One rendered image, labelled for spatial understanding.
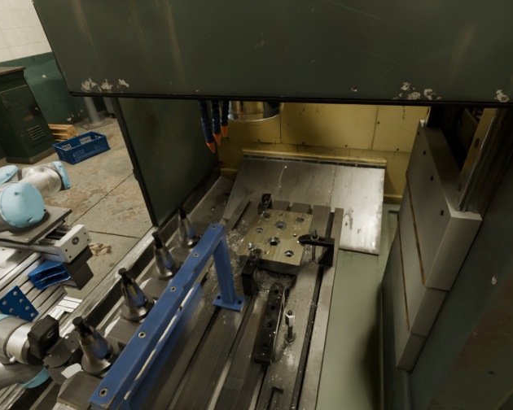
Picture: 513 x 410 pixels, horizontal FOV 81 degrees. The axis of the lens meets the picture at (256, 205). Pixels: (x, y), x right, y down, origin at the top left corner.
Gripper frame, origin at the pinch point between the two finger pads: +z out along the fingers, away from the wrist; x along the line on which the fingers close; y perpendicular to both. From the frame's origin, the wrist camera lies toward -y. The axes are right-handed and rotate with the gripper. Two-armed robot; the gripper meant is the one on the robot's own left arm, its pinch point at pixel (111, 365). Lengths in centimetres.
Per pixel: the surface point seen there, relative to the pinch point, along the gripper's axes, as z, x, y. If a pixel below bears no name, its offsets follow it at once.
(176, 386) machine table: -0.3, -9.8, 29.1
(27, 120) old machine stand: -393, -265, 52
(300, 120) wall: 6, -154, 8
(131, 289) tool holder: 0.4, -10.3, -9.5
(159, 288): 0.4, -16.4, -2.5
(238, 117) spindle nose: 13, -45, -31
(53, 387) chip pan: -52, -5, 50
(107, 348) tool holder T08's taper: 0.9, -0.6, -5.1
